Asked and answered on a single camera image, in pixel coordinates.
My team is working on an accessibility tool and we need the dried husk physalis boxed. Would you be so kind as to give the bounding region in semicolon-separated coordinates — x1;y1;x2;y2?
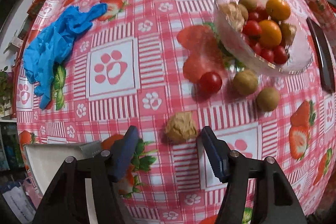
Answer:
165;111;198;144

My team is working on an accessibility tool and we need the white tray with grey rim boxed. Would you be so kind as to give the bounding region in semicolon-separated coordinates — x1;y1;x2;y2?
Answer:
24;141;102;223

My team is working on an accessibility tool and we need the green-brown kiwi near bowl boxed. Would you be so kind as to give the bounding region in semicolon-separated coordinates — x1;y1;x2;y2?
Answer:
232;69;259;96

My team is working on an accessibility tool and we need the green potted plant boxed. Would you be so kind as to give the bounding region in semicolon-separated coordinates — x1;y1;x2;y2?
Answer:
0;66;13;118

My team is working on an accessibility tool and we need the red cherry tomato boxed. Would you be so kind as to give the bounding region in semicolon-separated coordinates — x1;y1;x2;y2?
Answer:
198;72;223;96

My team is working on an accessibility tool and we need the black smartphone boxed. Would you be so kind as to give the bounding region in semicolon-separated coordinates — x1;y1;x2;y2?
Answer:
306;17;335;93

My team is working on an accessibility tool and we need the crumpled blue nitrile glove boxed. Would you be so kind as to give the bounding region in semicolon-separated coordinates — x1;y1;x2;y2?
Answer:
23;3;108;109

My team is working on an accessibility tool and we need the pink strawberry checkered tablecloth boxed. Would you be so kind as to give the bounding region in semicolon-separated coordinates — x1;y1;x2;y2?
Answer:
16;0;335;223

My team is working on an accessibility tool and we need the orange fruit in bowl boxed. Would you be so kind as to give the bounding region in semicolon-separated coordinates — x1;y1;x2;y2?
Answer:
265;0;291;21
259;20;282;48

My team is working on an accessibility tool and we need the clear glass fruit bowl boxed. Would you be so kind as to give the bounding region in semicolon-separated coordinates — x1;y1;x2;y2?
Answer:
214;0;313;76

